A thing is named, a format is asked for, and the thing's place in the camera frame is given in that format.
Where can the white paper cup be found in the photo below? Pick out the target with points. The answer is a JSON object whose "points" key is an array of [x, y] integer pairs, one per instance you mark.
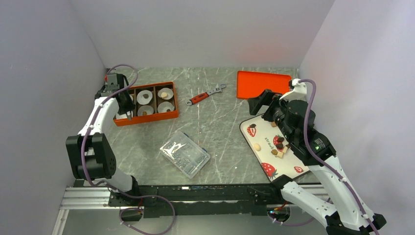
{"points": [[165, 107], [145, 110], [122, 116], [166, 90], [144, 97]]}

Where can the round white chocolate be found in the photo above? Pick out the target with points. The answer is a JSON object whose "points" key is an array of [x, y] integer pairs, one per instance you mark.
{"points": [[257, 147]]}

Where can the strawberry print white tray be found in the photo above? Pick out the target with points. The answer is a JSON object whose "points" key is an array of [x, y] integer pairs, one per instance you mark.
{"points": [[271, 140]]}

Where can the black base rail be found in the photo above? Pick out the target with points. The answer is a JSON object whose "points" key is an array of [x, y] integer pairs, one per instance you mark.
{"points": [[157, 201]]}

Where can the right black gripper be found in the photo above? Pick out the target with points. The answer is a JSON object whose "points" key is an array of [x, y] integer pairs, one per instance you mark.
{"points": [[266, 97]]}

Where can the red handled adjustable wrench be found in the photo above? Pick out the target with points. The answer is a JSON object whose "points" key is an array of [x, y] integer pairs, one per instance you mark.
{"points": [[218, 89]]}

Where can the metal tongs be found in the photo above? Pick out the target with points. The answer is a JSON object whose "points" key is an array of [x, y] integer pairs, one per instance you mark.
{"points": [[129, 115]]}

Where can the orange flat tray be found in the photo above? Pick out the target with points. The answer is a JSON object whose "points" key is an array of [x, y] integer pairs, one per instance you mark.
{"points": [[251, 84]]}

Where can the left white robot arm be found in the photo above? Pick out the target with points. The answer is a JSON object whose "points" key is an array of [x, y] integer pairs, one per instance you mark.
{"points": [[90, 154]]}

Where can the orange chocolate box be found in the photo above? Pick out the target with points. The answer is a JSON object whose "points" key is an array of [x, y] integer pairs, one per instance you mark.
{"points": [[154, 88]]}

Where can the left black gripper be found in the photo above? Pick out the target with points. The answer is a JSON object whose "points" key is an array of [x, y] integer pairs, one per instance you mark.
{"points": [[130, 105]]}

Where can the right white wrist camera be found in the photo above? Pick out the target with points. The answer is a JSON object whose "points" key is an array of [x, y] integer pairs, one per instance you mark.
{"points": [[298, 91]]}

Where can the clear plastic screw box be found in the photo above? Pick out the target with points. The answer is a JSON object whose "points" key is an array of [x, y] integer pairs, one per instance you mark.
{"points": [[185, 154]]}

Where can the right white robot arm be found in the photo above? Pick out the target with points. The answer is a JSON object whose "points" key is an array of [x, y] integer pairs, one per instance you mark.
{"points": [[348, 214]]}

